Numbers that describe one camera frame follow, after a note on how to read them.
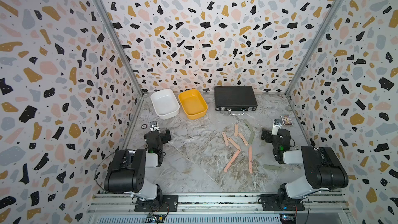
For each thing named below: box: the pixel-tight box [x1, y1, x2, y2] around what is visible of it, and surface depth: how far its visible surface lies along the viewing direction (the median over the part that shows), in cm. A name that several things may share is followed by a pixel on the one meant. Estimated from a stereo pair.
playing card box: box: [280, 114, 294, 126], surface depth 106 cm
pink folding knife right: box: [237, 132, 249, 147], surface depth 99 cm
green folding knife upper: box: [243, 118, 254, 132], surface depth 105 cm
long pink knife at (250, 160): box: [248, 145, 253, 174], surface depth 89 cm
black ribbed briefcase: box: [214, 86, 258, 116], surface depth 112 cm
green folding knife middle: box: [247, 130, 256, 145], surface depth 100 cm
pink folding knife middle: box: [226, 136, 241, 150], surface depth 97 cm
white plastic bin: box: [150, 88, 180, 120], surface depth 118 cm
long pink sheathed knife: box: [223, 148, 241, 173], surface depth 90 cm
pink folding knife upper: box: [234, 123, 239, 138], surface depth 102 cm
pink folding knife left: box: [221, 131, 230, 147], surface depth 98 cm
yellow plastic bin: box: [178, 89, 209, 121], surface depth 112 cm
